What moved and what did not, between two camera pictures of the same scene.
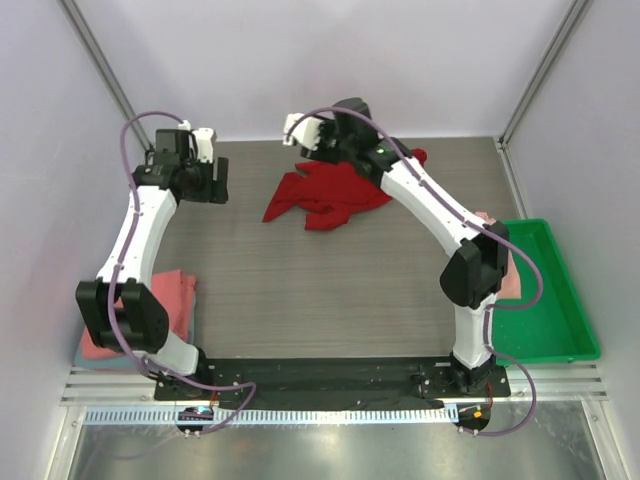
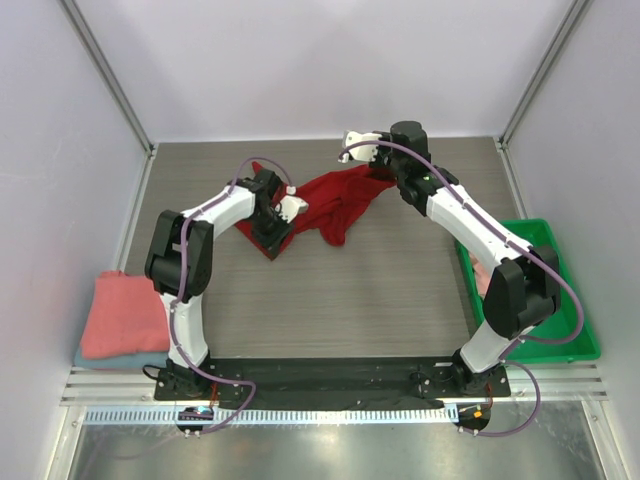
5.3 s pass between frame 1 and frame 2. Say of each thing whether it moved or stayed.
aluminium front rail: stayed
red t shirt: moved
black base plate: stayed
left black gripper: moved
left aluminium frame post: stayed
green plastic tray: stayed
